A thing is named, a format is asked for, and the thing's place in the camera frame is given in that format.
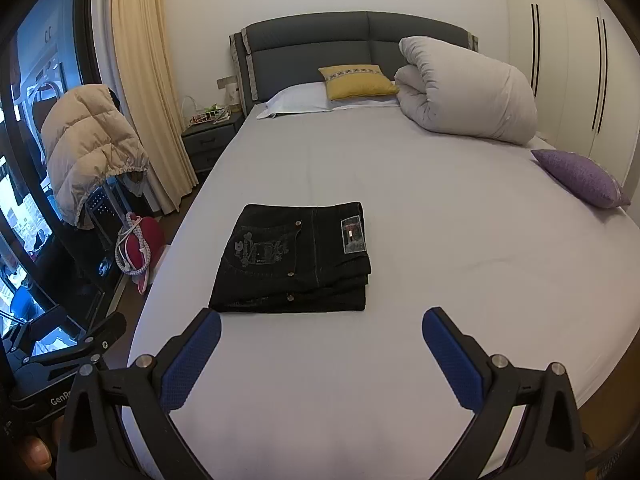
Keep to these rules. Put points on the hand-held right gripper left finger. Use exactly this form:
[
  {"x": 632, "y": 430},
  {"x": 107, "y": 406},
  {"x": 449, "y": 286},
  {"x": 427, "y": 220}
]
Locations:
[{"x": 192, "y": 360}]

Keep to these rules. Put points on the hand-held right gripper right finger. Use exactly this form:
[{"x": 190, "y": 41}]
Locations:
[{"x": 452, "y": 360}]

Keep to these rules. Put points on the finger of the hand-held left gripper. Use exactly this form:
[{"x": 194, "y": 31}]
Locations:
[{"x": 107, "y": 332}]

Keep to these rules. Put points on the black denim pants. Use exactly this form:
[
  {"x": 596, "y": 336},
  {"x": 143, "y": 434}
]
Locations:
[{"x": 290, "y": 270}]

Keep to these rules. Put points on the person's left hand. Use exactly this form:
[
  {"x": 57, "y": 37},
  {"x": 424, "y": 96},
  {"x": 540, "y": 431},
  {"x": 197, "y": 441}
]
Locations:
[{"x": 35, "y": 452}]

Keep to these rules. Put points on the bed with white sheet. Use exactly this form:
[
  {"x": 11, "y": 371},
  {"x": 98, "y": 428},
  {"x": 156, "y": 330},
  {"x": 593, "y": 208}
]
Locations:
[{"x": 450, "y": 260}]

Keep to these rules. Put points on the black chair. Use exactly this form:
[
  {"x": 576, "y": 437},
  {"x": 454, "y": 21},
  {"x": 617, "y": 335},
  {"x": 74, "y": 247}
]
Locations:
[{"x": 102, "y": 215}]

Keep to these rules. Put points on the beige puffer jacket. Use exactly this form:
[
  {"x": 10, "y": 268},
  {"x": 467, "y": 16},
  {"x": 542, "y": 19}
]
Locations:
[{"x": 85, "y": 145}]

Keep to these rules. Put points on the large window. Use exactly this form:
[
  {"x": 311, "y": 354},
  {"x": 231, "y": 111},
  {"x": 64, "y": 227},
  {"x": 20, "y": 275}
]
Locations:
[{"x": 30, "y": 160}]

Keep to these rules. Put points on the grey nightstand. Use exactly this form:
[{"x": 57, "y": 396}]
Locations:
[{"x": 207, "y": 142}]

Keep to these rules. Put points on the purple pillow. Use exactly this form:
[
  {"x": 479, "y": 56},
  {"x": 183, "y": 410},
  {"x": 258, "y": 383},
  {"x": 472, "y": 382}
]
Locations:
[{"x": 580, "y": 175}]

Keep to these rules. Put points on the clutter of small colourful bits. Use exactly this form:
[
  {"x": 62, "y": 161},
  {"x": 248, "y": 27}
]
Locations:
[{"x": 207, "y": 116}]

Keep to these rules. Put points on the cream curtain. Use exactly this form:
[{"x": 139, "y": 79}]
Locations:
[{"x": 145, "y": 85}]

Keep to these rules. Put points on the rolled white duvet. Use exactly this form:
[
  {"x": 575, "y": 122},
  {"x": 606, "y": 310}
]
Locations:
[{"x": 470, "y": 95}]

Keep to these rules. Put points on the white pillow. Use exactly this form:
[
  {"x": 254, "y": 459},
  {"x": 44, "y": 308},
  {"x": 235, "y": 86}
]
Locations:
[{"x": 300, "y": 97}]

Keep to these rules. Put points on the yellow cushion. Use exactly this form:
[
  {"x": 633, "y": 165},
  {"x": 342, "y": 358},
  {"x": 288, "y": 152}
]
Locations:
[{"x": 357, "y": 82}]

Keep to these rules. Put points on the white wardrobe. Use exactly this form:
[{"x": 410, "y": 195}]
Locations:
[{"x": 565, "y": 60}]

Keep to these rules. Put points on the grey padded headboard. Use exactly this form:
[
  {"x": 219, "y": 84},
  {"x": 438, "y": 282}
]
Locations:
[{"x": 310, "y": 50}]

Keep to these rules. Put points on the wall socket plate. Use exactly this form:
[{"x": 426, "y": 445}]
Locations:
[{"x": 226, "y": 81}]

